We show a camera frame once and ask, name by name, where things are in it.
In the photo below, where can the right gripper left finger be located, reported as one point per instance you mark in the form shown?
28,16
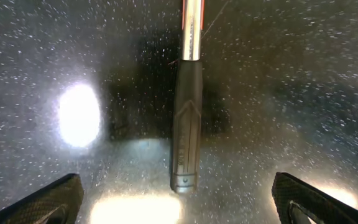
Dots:
42,202

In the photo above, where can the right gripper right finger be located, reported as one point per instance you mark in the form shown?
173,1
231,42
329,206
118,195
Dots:
300,196

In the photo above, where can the hammer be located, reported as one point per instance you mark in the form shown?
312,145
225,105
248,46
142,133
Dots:
186,124

